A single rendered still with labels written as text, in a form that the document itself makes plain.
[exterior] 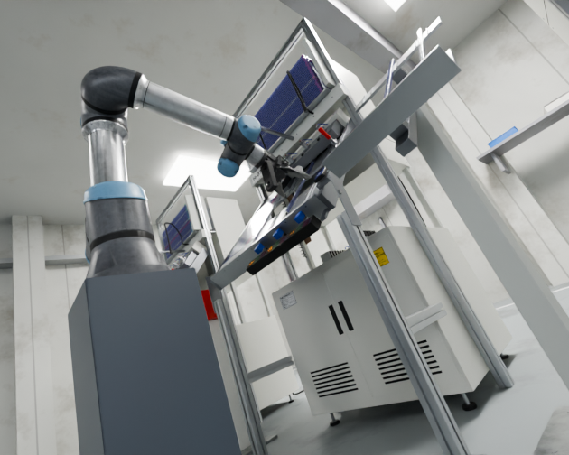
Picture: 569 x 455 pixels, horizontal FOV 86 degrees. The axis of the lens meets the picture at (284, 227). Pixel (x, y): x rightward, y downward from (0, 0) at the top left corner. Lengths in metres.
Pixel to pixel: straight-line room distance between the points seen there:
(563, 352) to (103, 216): 0.94
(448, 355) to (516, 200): 3.14
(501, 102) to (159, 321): 4.43
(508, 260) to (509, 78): 3.95
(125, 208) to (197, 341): 0.29
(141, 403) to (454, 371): 0.90
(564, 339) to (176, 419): 0.74
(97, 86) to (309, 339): 1.18
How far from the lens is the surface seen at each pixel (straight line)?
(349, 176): 1.64
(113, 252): 0.62
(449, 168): 0.88
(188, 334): 0.57
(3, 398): 4.77
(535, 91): 4.58
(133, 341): 0.54
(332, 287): 1.29
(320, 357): 1.41
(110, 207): 0.67
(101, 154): 0.94
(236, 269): 1.25
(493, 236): 0.85
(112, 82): 0.96
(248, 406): 1.36
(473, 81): 4.80
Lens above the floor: 0.36
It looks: 21 degrees up
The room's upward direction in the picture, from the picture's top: 21 degrees counter-clockwise
